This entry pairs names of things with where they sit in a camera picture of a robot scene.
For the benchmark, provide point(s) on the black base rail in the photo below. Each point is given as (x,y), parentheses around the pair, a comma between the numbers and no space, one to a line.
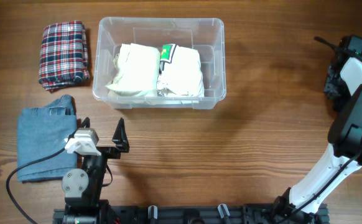
(246,214)

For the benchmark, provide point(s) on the black garment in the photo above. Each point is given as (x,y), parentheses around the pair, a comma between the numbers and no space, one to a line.
(335,90)

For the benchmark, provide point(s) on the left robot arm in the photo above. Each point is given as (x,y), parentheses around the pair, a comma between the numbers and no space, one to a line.
(82,186)

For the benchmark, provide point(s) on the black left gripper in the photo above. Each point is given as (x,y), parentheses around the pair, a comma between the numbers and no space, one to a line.
(120,139)

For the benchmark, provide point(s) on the cream cloth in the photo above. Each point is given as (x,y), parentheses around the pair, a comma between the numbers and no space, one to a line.
(137,71)

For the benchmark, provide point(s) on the red blue plaid cloth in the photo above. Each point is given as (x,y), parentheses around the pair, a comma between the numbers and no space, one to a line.
(63,56)

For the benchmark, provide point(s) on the clear plastic storage bin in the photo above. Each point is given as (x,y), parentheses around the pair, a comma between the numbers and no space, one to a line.
(206,35)

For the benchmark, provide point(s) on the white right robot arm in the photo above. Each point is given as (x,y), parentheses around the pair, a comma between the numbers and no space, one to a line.
(343,155)

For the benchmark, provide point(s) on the folded blue denim jeans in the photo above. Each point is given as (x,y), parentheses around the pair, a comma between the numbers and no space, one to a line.
(42,132)

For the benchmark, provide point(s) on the white shirt with green tag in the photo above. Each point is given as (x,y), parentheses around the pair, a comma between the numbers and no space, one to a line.
(180,73)

